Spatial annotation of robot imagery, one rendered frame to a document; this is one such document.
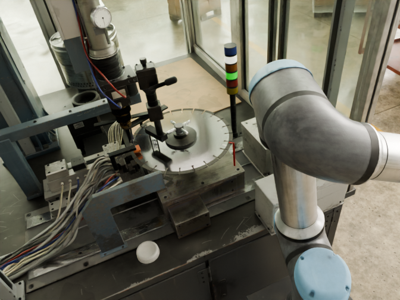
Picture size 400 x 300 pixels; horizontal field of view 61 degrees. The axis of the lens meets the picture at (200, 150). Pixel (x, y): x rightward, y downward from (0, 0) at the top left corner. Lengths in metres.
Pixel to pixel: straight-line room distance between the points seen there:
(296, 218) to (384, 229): 1.43
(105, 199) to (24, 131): 0.43
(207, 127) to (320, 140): 0.74
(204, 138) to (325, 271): 0.57
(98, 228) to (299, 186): 0.61
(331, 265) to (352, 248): 1.25
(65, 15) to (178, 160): 0.51
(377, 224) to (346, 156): 1.71
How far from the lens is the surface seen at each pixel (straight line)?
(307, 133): 0.50
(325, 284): 0.81
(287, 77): 0.58
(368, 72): 1.00
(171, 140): 1.15
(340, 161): 0.51
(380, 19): 0.95
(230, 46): 1.25
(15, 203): 1.49
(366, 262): 2.04
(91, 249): 1.18
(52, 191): 1.35
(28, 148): 1.64
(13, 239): 1.37
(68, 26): 0.97
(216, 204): 1.19
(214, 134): 1.16
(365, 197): 2.32
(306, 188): 0.73
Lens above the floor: 1.67
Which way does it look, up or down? 41 degrees down
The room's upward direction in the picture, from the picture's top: 8 degrees counter-clockwise
